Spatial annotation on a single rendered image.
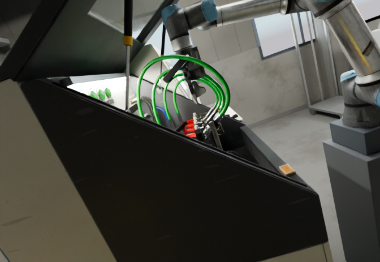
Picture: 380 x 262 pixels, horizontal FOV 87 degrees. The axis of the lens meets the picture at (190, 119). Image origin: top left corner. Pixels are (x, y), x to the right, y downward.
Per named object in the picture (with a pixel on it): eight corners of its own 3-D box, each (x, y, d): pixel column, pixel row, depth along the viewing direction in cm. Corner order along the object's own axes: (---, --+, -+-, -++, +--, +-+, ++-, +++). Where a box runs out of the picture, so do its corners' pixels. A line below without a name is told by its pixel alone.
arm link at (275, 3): (314, -19, 79) (193, 9, 88) (329, -31, 69) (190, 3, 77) (314, 12, 82) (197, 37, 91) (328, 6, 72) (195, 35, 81)
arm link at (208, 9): (213, 0, 76) (186, 12, 79) (212, -9, 66) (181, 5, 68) (219, 22, 78) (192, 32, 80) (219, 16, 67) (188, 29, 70)
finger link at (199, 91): (210, 101, 78) (202, 78, 75) (195, 106, 78) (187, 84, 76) (208, 100, 81) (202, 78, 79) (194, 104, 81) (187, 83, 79)
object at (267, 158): (320, 230, 60) (310, 185, 56) (305, 235, 60) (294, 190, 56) (253, 149, 120) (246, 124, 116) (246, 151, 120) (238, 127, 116)
